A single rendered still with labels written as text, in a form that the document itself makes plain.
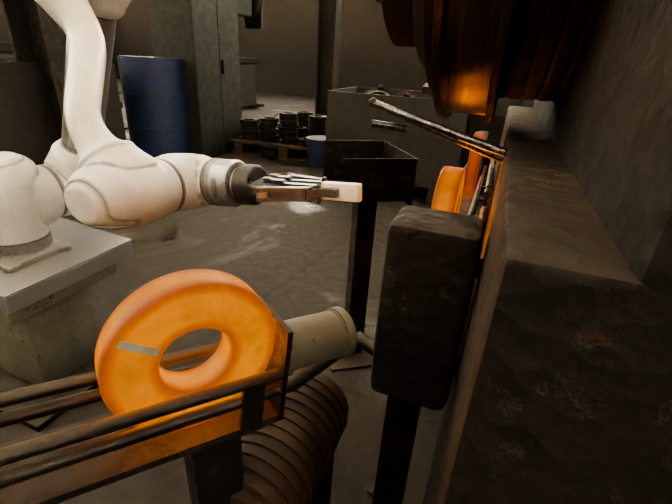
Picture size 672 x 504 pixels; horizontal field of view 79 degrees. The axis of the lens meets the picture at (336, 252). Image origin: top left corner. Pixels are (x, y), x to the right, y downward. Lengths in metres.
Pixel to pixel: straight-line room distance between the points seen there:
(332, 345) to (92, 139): 0.52
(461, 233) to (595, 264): 0.23
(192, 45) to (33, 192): 2.97
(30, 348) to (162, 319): 1.11
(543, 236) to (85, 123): 0.70
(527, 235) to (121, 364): 0.31
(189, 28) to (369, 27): 7.51
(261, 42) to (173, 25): 8.25
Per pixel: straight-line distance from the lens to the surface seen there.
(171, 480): 1.21
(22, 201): 1.33
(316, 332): 0.44
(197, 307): 0.36
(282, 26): 12.11
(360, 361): 1.47
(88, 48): 0.93
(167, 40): 4.30
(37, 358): 1.47
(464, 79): 0.54
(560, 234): 0.26
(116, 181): 0.70
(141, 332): 0.36
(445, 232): 0.44
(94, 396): 0.44
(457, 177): 0.63
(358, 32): 11.28
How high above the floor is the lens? 0.95
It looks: 25 degrees down
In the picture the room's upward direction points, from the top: 3 degrees clockwise
